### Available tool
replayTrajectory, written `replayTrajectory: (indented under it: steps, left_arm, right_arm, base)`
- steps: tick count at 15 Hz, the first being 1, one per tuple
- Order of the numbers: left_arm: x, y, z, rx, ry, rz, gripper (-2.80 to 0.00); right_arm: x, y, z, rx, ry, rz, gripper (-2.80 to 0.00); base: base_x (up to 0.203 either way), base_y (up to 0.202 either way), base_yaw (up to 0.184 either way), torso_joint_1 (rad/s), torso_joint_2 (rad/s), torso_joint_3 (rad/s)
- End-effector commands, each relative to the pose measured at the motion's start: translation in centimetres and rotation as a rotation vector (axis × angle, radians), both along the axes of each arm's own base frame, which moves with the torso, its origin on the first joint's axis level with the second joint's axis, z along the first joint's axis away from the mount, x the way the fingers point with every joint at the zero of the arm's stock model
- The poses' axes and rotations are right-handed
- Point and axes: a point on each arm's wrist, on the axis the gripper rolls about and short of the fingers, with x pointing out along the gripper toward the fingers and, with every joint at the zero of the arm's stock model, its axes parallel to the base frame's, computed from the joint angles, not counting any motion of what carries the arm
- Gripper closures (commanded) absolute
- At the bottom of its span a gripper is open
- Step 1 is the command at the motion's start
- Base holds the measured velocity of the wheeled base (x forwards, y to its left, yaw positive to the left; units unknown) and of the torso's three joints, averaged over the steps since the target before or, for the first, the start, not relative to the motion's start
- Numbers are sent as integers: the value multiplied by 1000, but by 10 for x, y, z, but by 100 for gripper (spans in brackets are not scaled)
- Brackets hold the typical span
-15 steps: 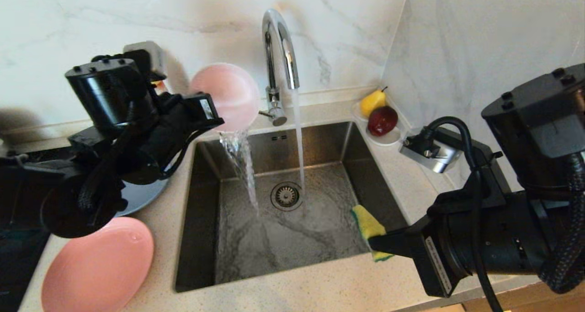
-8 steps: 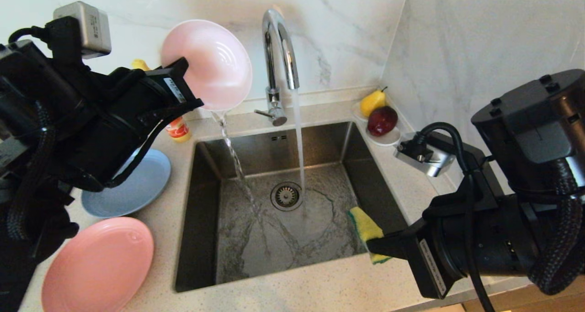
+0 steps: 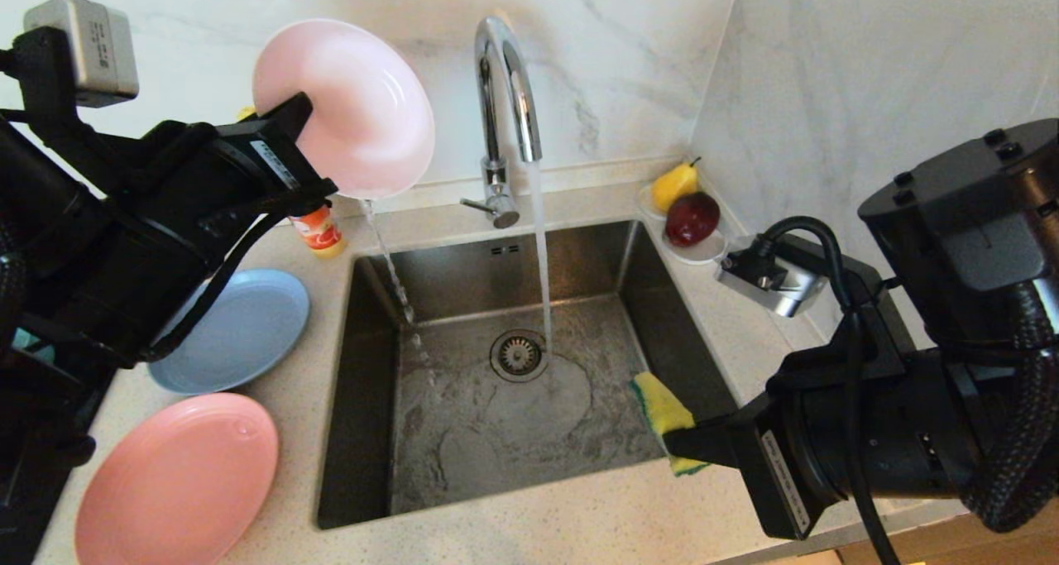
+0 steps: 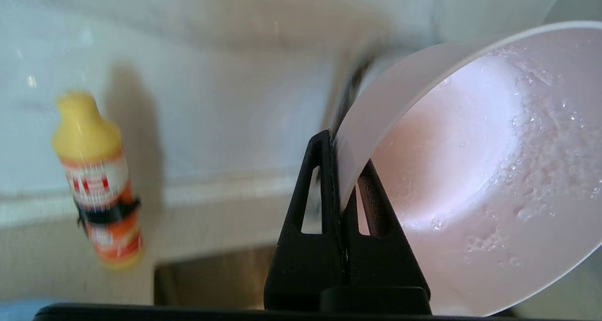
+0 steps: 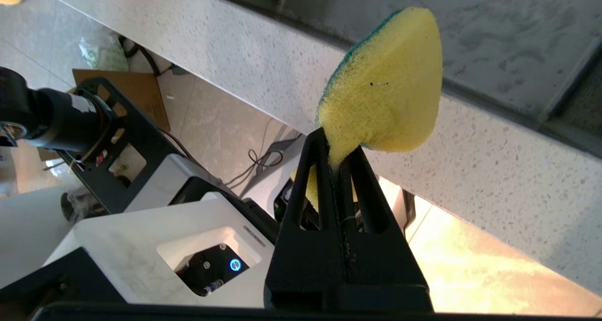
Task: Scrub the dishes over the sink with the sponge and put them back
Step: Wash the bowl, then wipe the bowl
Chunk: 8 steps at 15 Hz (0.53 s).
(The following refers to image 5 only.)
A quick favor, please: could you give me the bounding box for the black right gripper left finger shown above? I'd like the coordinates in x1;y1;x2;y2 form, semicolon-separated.
263;127;346;311

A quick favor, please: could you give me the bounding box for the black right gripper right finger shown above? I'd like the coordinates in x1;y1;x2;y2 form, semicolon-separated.
322;145;433;312

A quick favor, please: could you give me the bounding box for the yellow green sponge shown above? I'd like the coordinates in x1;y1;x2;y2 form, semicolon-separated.
289;6;444;213

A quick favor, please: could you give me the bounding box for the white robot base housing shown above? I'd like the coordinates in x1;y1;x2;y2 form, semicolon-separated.
42;133;417;308

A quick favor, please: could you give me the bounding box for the stainless steel sink basin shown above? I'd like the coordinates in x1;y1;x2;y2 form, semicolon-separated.
193;0;602;145

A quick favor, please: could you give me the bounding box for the brown cardboard sheet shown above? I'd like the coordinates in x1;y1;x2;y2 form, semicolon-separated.
73;69;171;131

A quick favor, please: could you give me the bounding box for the crumpled clear plastic bag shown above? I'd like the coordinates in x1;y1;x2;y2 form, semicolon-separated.
79;32;128;71

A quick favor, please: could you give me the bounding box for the thin black floor cable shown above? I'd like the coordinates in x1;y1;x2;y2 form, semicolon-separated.
223;142;285;188

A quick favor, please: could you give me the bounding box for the thick black floor cable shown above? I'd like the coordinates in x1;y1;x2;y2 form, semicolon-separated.
118;34;189;77

